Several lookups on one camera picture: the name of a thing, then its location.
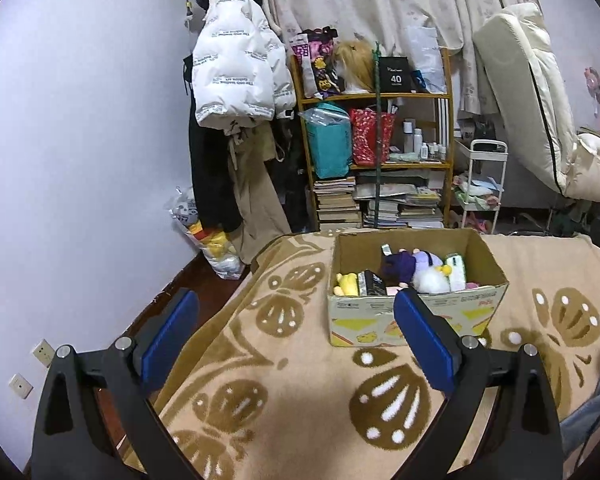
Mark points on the cartoon printed bag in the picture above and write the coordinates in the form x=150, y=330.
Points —
x=315, y=60

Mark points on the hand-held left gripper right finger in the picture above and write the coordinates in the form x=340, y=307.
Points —
x=422, y=340

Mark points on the white wall socket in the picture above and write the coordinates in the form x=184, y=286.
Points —
x=21, y=386
x=44, y=354

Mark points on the white puffer jacket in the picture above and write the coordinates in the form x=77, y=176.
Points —
x=235, y=60

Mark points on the person's leg in jeans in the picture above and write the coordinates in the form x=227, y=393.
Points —
x=595, y=410

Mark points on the beige hanging trousers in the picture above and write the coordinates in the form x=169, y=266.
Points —
x=255, y=200

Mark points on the folded cloths on cart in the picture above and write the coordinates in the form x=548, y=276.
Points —
x=480, y=192

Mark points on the black printed pouch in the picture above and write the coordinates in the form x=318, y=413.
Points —
x=372, y=284

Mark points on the beige leaf-patterned blanket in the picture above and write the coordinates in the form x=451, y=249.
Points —
x=280, y=360

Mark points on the wooden shelf unit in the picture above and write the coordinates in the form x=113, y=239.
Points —
x=405, y=96

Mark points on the teal shopping bag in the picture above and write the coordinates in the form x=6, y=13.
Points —
x=330, y=145

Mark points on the blonde wig head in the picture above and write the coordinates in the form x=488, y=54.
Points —
x=355, y=62

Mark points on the black hanging garment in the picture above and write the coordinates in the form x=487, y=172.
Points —
x=205, y=185

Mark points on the pink small fan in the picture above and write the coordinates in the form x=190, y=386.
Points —
x=595, y=85

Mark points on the group of cosmetic bottles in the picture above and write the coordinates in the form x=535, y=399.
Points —
x=417, y=140

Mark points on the white green bottle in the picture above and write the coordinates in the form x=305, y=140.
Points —
x=457, y=272

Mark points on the black box white print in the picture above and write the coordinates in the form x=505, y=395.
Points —
x=395, y=75

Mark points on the purple plush doll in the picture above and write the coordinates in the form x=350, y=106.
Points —
x=400, y=266

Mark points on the pink roll plush toy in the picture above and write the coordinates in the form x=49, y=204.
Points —
x=394, y=290

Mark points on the clear plastic bag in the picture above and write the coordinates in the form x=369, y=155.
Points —
x=427, y=50

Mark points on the brown cardboard box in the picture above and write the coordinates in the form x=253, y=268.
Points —
x=360, y=312

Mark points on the green thin pole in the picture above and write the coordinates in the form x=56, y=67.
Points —
x=377, y=135

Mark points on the plastic bag of toys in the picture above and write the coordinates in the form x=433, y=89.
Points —
x=220, y=260

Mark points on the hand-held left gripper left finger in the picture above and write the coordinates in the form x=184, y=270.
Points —
x=167, y=342

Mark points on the yellow plush toy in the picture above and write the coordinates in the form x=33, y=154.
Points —
x=347, y=284

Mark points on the white trolley cart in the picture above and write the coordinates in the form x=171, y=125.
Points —
x=487, y=147

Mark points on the cream mattress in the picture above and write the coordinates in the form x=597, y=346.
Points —
x=520, y=70

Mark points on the dark hanging clothes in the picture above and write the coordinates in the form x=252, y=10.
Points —
x=295, y=185

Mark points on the white fluffy plush toy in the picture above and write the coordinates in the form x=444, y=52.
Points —
x=430, y=280

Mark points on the red patterned bag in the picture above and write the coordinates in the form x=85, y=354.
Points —
x=365, y=137

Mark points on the stack of books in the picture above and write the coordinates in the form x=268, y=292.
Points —
x=337, y=202

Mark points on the pink toys in cart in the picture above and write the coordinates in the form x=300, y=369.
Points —
x=475, y=221

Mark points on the metal stand legs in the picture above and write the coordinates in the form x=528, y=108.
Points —
x=545, y=220

